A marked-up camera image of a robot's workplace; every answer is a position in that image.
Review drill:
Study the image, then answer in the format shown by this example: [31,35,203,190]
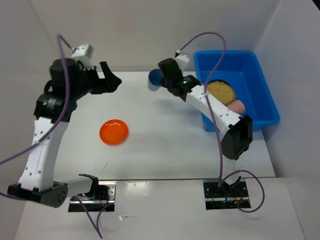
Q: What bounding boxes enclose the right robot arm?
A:
[158,58,253,197]

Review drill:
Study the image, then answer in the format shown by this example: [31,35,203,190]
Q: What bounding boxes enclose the pink plastic cup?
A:
[227,99,246,115]

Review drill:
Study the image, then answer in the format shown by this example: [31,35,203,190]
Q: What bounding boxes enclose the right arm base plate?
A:
[203,180,251,210]

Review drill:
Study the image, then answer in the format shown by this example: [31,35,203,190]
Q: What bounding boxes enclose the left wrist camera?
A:
[71,44,94,69]

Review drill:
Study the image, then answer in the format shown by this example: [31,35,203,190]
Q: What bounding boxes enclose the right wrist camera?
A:
[174,50,190,72]

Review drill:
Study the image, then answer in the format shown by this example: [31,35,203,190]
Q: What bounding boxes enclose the black plastic plate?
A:
[212,79,229,85]

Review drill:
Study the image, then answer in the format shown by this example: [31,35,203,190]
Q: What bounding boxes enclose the blue plastic bin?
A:
[193,50,280,132]

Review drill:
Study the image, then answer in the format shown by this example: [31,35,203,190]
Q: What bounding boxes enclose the green-rimmed bamboo tray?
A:
[207,81,236,106]

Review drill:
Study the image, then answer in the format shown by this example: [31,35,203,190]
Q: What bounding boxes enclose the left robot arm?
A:
[5,58,122,208]

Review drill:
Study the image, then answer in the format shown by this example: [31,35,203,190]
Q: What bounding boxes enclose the blue plastic cup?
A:
[148,68,163,91]

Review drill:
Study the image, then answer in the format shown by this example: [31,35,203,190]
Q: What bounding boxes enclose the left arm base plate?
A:
[77,181,117,213]

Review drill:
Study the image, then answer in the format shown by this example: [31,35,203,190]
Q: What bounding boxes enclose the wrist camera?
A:
[174,50,190,72]
[71,44,94,69]

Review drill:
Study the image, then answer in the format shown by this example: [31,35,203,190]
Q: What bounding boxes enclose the orange plastic plate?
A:
[99,119,129,146]

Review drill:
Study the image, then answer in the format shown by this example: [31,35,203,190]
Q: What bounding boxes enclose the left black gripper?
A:
[70,61,123,101]

